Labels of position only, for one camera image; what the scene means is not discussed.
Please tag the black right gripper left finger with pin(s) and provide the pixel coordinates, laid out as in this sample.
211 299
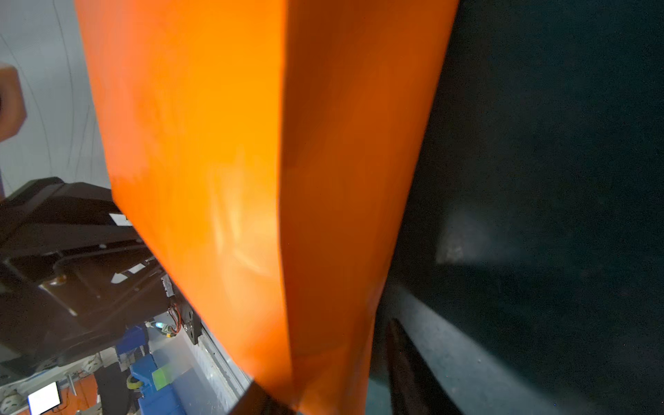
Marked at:
256 401

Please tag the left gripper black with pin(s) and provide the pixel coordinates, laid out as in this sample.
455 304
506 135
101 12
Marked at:
74 277

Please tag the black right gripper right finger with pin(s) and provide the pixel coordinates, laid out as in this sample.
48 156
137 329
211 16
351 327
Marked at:
414 388

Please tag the orange wrapping paper sheet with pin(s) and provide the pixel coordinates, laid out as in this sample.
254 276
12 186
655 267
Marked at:
264 151

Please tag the green table mat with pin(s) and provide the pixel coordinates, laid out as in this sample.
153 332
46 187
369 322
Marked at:
528 270

